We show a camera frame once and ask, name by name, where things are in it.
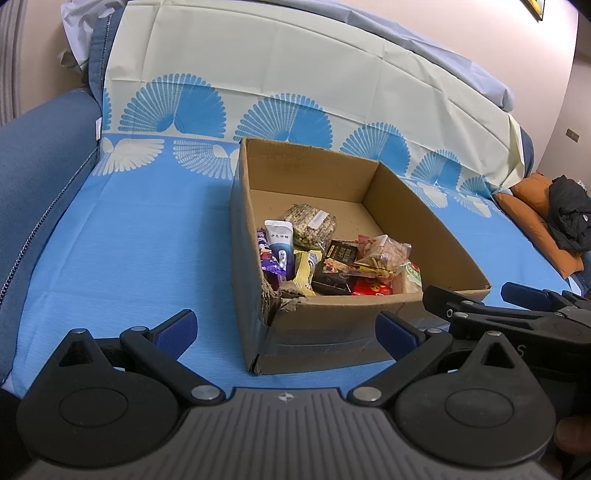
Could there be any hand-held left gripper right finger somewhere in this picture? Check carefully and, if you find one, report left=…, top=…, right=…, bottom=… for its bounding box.
left=346, top=311, right=520, bottom=408

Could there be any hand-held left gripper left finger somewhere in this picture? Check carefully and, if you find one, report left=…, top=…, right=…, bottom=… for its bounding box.
left=55, top=309, right=227, bottom=407

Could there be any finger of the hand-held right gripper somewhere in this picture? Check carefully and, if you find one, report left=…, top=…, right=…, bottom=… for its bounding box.
left=502, top=282, right=579, bottom=312
left=422, top=285, right=491, bottom=327

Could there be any cardboard box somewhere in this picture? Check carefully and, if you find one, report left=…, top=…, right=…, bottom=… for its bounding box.
left=230, top=137, right=491, bottom=376

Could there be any clear bag of yellow snacks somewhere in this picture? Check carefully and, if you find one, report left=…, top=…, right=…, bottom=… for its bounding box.
left=353, top=234, right=413, bottom=281

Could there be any yellow snack bar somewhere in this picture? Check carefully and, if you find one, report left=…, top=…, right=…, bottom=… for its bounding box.
left=293, top=250, right=323, bottom=297

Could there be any purple snack packet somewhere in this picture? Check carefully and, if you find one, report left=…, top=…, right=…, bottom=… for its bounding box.
left=256, top=230, right=285, bottom=290

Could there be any long foil snack pouch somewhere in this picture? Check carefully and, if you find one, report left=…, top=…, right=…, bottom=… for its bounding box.
left=263, top=220, right=297, bottom=283

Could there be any person's right hand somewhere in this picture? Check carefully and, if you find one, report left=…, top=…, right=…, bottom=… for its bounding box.
left=555, top=414, right=591, bottom=456

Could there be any green and white snack packet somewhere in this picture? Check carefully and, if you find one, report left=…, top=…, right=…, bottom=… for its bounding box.
left=392, top=260, right=424, bottom=295

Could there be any printed red snack packet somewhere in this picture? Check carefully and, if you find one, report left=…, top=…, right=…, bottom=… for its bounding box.
left=350, top=275, right=394, bottom=296

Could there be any orange cushion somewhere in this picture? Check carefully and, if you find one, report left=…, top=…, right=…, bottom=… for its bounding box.
left=512, top=172, right=556, bottom=214
left=493, top=191, right=585, bottom=279

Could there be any black snack packet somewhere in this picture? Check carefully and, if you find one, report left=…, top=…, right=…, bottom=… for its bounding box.
left=311, top=239, right=361, bottom=296

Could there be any black cloth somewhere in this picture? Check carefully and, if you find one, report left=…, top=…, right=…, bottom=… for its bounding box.
left=546, top=175, right=591, bottom=253

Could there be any blue fan-print bedsheet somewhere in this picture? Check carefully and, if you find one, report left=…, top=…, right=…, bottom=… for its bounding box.
left=7, top=0, right=583, bottom=398

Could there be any bag of nuts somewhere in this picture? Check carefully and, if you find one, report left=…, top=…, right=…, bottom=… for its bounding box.
left=281, top=202, right=339, bottom=253

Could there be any grey curtain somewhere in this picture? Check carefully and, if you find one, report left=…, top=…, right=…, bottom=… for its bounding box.
left=0, top=0, right=29, bottom=127

